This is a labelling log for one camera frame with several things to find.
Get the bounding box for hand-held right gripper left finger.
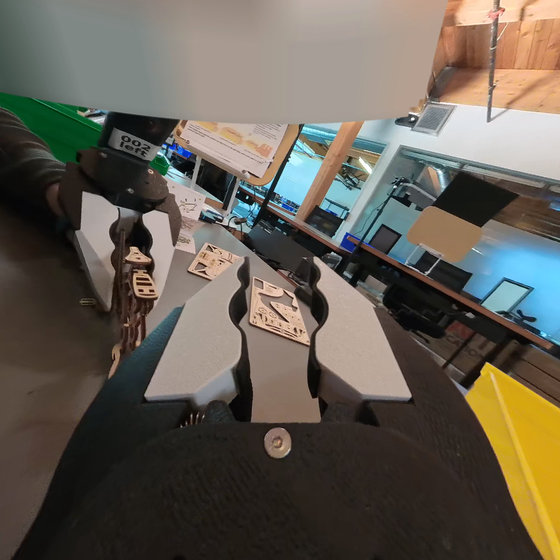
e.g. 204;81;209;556
143;256;253;423

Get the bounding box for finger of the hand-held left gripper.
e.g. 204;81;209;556
73;192;121;312
141;209;176;307

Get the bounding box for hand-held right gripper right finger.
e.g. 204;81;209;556
307;256;414;423

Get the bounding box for wooden model assembly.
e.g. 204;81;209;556
107;227;159;379

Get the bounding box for person's left forearm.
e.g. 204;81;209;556
0;107;66;211

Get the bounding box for wooden sheet with curved parts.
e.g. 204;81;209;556
187;242;242;279

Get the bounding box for wooden sheet with gear parts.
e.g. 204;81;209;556
248;276;311;347

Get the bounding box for black office chair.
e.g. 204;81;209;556
383;280;460;340

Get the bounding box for green stacked crates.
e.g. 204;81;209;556
0;92;171;176

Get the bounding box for dark grey charger box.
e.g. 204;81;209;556
294;255;343;281

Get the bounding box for long wooden desk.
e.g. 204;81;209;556
238;184;554;351

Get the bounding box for black monitor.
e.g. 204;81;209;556
369;224;402;255

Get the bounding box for black equipment case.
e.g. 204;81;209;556
243;221;316;270

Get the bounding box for instruction poster board stand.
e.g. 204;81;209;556
173;120;303;217

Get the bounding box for tan board on stand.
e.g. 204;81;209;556
405;206;484;274

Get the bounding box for black tripod stand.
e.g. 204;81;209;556
341;175;416;281

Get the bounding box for wooden pillar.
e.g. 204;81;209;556
295;120;365;224

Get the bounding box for yellow plastic bin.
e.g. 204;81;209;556
465;362;560;560

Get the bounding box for metal ceiling pole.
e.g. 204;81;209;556
486;0;501;123

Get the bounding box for black frame pole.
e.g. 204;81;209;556
253;124;305;226

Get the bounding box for white wall vent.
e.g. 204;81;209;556
410;101;456;136

